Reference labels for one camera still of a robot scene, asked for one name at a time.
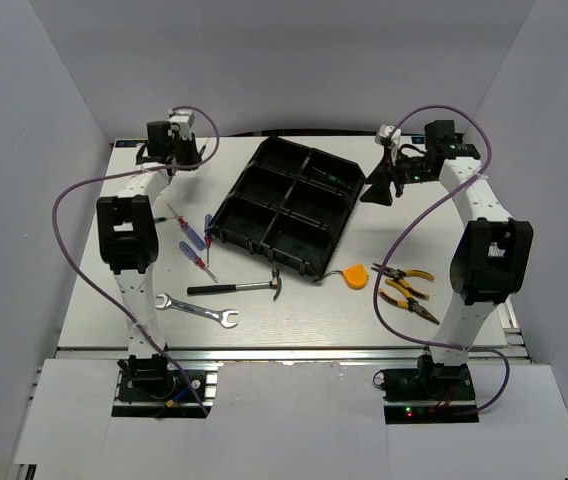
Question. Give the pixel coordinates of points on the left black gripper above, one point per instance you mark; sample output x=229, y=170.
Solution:
x=194, y=157

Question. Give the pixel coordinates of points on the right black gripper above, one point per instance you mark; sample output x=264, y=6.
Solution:
x=379, y=190

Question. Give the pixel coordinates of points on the yellow black pliers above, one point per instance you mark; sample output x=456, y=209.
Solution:
x=408, y=303
x=399, y=277

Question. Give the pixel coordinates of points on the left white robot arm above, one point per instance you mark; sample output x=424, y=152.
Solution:
x=128, y=240

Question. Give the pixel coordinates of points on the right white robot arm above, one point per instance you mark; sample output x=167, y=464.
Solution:
x=442, y=143

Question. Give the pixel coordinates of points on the blue red screwdriver middle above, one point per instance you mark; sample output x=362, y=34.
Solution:
x=207, y=235

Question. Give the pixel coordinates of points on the black compartment tray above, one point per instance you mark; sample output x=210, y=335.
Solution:
x=282, y=209

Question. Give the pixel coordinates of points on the orange tape measure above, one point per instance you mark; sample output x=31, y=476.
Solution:
x=355, y=277

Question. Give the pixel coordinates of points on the blue red screwdriver lower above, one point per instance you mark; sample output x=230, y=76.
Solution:
x=194, y=258

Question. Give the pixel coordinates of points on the silver open-end wrench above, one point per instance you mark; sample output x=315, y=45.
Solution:
x=222, y=317

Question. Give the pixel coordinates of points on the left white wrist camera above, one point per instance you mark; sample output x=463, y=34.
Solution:
x=181, y=122

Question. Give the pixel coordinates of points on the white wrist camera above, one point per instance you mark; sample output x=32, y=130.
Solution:
x=181, y=122
x=388, y=136

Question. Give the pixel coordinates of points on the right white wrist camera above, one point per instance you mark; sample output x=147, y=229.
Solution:
x=388, y=136

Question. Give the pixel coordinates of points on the black handled claw hammer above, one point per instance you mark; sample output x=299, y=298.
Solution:
x=275, y=284

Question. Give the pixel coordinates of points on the right aluminium rail frame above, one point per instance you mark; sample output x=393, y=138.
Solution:
x=489, y=263

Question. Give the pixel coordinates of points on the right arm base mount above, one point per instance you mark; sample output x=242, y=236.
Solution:
x=411, y=396

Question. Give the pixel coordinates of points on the front aluminium rail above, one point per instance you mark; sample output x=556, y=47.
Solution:
x=253, y=354

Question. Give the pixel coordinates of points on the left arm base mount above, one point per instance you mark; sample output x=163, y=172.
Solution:
x=152, y=388

